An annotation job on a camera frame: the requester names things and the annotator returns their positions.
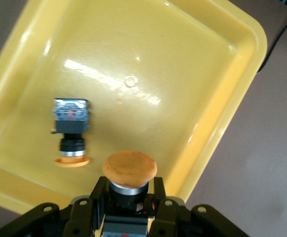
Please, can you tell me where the thin black cable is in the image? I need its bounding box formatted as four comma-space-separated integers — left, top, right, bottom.
255, 9, 287, 75

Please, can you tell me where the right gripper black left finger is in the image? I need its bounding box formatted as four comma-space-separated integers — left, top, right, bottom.
0, 176, 109, 237

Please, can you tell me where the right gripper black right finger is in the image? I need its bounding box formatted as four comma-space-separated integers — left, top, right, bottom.
148, 176, 248, 237

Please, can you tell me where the yellow plastic tray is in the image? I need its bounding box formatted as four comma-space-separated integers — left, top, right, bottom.
0, 0, 268, 215

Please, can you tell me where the yellow push button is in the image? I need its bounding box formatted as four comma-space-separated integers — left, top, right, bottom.
101, 150, 158, 237
50, 98, 92, 169

